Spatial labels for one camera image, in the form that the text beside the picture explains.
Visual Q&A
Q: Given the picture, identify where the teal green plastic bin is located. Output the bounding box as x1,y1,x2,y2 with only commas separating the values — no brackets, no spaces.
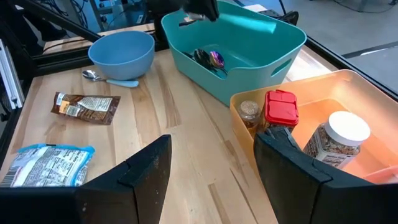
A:
160,0,308,107

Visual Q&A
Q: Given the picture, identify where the blue ramen packet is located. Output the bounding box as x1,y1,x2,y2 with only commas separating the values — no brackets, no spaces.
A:
0,143,96,188

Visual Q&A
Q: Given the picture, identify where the silver aluminium bracket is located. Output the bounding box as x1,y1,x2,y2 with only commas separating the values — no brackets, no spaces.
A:
0,39,25,110

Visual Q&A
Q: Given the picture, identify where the white label spice jar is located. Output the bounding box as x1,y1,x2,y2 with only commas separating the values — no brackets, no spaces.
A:
303,111,371,170

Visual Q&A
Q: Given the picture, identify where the brown snack packet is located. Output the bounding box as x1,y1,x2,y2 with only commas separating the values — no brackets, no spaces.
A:
50,91,121,126

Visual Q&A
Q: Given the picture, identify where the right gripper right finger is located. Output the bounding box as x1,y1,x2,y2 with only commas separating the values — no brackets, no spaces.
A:
253,130,398,224

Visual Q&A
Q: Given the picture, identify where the orange plastic tray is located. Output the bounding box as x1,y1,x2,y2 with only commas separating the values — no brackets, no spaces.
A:
229,68,398,187

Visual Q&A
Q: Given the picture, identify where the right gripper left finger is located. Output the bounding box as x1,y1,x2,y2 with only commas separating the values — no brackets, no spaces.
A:
0,134,173,224

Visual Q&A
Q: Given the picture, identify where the red spice tin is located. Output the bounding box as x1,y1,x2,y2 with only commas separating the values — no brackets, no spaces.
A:
261,89,300,131

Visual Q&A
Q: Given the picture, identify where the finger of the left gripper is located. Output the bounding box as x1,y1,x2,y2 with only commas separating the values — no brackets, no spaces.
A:
183,0,220,22

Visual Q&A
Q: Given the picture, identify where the blue cup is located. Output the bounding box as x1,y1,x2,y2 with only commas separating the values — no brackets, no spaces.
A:
88,30,155,81

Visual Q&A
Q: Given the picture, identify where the black frame clamp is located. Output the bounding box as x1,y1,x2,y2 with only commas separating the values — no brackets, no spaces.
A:
279,10,300,26

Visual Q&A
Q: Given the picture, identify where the spoon with light blue handle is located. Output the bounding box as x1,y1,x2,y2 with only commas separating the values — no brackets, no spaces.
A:
81,69,140,89

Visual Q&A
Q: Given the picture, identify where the small glass spice jar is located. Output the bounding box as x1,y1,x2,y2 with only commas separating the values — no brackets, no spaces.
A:
238,100,261,139

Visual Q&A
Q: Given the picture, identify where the iridescent spoon with green handle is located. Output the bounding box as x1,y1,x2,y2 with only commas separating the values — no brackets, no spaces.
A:
208,50,229,77

